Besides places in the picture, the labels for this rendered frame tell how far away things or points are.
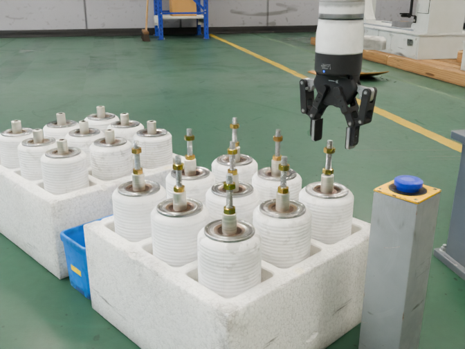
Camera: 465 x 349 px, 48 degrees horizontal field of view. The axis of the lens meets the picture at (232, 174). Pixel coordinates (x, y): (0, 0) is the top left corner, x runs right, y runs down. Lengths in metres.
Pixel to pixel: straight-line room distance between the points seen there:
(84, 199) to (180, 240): 0.38
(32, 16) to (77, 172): 6.12
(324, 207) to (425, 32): 3.43
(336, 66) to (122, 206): 0.42
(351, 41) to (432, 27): 3.44
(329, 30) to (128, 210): 0.44
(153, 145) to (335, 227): 0.53
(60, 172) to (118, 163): 0.14
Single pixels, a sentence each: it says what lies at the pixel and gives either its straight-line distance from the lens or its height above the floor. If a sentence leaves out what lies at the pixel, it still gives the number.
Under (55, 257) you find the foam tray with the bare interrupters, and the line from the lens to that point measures 1.18.
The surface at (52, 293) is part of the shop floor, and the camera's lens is 1.16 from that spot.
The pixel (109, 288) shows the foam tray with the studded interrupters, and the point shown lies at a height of 0.08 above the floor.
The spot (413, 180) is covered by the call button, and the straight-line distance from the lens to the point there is 0.79.
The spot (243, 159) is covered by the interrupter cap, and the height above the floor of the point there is 0.25.
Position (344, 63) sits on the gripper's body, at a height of 0.48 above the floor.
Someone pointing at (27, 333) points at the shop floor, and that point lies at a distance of 1.06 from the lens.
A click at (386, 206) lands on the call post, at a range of 0.78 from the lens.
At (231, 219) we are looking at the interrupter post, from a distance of 0.76.
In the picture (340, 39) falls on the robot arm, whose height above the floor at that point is 0.52.
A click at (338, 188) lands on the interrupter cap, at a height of 0.25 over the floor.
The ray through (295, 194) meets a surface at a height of 0.22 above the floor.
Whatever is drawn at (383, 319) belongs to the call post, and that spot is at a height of 0.11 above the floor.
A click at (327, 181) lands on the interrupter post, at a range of 0.92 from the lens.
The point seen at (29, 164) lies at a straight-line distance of 1.27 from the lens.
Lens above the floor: 0.59
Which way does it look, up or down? 20 degrees down
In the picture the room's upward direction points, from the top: straight up
